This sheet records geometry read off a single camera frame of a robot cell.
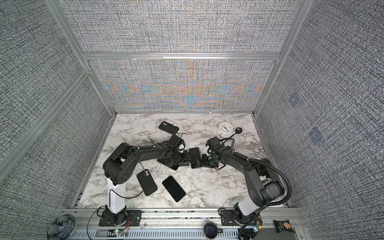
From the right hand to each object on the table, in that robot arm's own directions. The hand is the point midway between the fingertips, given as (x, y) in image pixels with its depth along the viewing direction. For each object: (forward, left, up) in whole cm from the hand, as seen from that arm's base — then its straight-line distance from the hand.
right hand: (202, 163), depth 90 cm
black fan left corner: (-33, +66, +1) cm, 74 cm away
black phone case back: (+30, +23, -1) cm, 38 cm away
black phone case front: (-10, +32, -2) cm, 34 cm away
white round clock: (+25, -17, +2) cm, 30 cm away
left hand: (0, +5, 0) cm, 5 cm away
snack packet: (-31, -37, -1) cm, 48 cm away
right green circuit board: (-32, -24, -2) cm, 40 cm away
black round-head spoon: (+25, -27, 0) cm, 37 cm away
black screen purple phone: (+4, +4, +1) cm, 6 cm away
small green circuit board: (-34, +40, -2) cm, 52 cm away
